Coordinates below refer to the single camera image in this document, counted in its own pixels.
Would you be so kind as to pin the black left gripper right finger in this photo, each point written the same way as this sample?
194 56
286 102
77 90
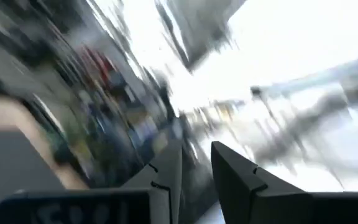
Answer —
238 186

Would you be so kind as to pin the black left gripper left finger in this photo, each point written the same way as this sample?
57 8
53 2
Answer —
166 180

